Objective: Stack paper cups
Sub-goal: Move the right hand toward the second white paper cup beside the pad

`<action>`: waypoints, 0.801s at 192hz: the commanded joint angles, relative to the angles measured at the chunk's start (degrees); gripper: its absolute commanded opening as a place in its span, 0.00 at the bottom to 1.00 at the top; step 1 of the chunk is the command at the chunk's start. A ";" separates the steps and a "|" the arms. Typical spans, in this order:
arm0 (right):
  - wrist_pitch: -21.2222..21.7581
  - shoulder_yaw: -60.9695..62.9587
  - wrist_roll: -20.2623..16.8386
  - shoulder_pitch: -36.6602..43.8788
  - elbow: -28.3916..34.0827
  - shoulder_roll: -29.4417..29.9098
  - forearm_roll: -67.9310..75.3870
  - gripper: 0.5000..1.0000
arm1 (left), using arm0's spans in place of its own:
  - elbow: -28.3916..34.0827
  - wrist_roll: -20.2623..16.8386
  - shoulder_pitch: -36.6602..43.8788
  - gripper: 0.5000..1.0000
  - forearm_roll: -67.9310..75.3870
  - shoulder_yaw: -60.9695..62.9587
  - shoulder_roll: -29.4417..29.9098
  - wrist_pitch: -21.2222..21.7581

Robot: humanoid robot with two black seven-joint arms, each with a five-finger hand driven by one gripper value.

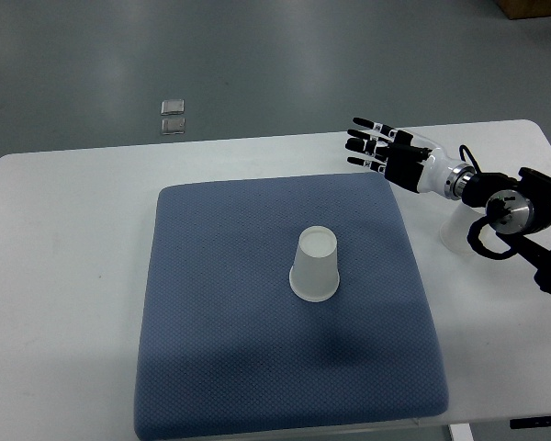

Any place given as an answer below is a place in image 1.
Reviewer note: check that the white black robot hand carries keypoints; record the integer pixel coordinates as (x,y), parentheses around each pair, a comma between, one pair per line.
(415,163)

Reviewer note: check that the white paper cup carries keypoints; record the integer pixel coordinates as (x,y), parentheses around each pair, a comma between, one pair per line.
(314,275)
(453,233)

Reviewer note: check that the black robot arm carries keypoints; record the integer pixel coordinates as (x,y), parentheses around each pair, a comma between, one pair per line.
(514,207)

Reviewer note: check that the white paper cup on cushion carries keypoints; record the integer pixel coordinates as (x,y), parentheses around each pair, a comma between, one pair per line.
(314,275)

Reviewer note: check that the brown cardboard box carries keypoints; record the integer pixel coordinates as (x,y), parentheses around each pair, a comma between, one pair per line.
(522,9)

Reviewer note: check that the upper metal floor plate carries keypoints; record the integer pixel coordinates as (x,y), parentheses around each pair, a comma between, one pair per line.
(173,107)

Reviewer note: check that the blue square cushion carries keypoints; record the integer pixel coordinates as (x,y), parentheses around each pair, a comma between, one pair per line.
(227,347)

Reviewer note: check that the white table leg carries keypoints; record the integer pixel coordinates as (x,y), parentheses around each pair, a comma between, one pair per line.
(460,432)

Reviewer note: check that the black table control panel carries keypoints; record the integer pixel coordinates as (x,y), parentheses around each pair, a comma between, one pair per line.
(530,422)

